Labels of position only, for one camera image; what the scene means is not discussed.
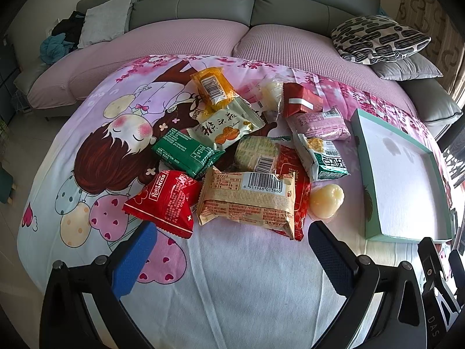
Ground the jelly cup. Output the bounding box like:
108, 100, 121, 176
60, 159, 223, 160
309, 184, 344, 219

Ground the red Rossi snack packet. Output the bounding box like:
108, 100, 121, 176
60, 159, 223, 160
122, 170, 203, 239

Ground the green white corn packet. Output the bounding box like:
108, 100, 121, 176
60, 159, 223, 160
292, 132, 350, 182

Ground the beige barcode snack packet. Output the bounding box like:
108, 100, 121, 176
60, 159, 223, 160
196, 166, 296, 240

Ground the red gold cake packet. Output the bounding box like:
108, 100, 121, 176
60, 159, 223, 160
273, 144, 311, 241

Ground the green snack packet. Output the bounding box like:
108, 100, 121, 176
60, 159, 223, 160
152, 129, 225, 179

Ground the pink snack packet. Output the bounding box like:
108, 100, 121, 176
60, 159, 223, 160
286, 107, 351, 141

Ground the round rice cracker packet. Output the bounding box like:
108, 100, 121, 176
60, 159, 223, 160
234, 136, 291, 173

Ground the white orange snack packet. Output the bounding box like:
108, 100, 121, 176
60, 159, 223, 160
187, 97, 265, 150

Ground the teal rimmed white tray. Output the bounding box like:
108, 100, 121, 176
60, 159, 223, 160
351, 109, 453, 243

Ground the cartoon print pink tablecloth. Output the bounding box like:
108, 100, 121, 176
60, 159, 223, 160
16, 54, 460, 349

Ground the pink sofa seat cover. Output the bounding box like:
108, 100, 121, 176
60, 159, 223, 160
27, 19, 417, 115

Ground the red white striped packet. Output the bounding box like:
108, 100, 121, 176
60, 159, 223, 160
282, 83, 323, 118

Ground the clear wrapped white pastry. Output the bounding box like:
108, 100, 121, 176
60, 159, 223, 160
259, 79, 284, 112

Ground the teal cloth pile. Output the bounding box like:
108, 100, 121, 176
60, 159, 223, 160
40, 33, 75, 65

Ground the black white patterned pillow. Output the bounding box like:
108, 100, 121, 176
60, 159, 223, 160
331, 15, 431, 65

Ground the grey green sofa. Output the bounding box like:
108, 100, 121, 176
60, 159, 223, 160
13, 0, 464, 132

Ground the light grey pillow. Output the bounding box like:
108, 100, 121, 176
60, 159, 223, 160
77, 0, 133, 49

